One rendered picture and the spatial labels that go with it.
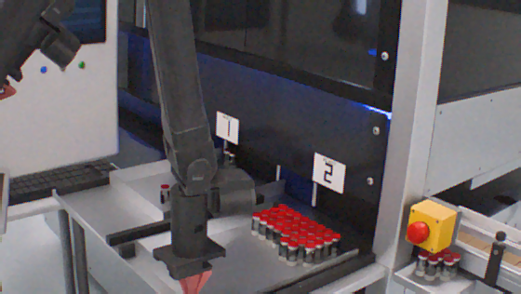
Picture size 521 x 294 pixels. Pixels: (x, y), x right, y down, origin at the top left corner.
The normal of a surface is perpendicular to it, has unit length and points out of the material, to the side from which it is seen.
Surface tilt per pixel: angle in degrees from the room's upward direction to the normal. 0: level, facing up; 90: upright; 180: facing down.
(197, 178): 95
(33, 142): 90
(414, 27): 90
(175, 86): 95
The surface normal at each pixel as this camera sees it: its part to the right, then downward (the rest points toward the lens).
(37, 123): 0.64, 0.29
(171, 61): 0.36, 0.41
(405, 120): -0.77, 0.18
